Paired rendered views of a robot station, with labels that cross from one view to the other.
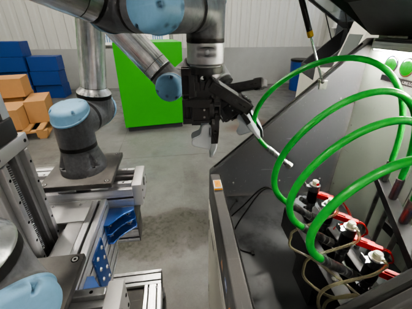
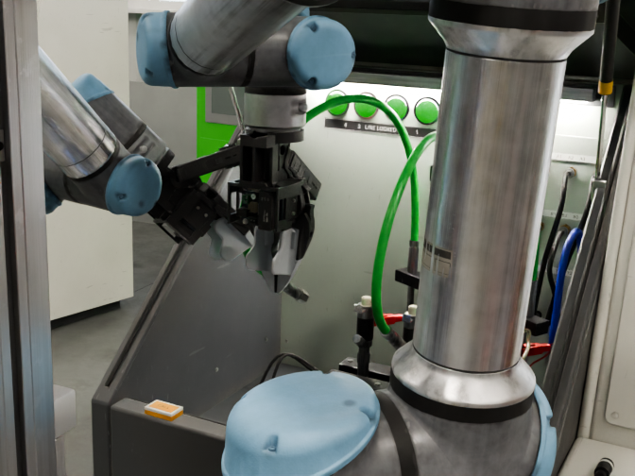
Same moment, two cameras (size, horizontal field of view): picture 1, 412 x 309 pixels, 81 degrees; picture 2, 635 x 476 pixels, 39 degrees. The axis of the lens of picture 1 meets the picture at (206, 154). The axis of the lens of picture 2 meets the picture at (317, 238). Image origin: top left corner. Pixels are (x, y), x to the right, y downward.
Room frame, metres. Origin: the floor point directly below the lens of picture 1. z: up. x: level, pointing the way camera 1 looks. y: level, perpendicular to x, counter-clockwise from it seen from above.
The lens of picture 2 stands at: (-0.09, 0.89, 1.56)
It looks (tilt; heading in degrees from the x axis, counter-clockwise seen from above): 15 degrees down; 302
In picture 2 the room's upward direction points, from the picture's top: 2 degrees clockwise
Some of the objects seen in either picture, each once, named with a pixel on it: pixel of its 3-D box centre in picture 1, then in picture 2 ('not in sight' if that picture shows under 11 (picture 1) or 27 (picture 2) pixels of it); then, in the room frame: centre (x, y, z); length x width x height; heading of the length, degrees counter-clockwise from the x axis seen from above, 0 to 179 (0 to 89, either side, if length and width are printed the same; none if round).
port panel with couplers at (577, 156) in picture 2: not in sight; (561, 227); (0.33, -0.58, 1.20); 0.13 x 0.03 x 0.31; 5
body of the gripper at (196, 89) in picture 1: (202, 94); (270, 178); (0.53, 0.01, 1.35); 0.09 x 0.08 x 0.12; 95
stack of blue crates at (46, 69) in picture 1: (32, 70); not in sight; (5.79, 3.97, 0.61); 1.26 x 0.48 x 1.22; 98
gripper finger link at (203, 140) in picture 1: (204, 141); (281, 263); (0.51, 0.00, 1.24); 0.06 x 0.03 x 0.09; 95
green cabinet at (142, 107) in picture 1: (150, 83); not in sight; (4.09, 0.92, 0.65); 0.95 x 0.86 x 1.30; 106
